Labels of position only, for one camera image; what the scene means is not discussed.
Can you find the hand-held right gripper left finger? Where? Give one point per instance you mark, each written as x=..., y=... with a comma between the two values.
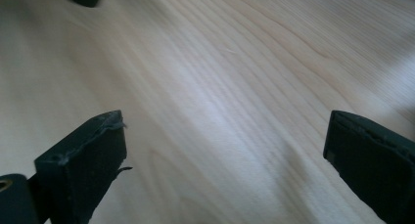
x=81, y=158

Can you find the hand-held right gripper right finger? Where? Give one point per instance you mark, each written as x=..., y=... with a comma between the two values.
x=375, y=162

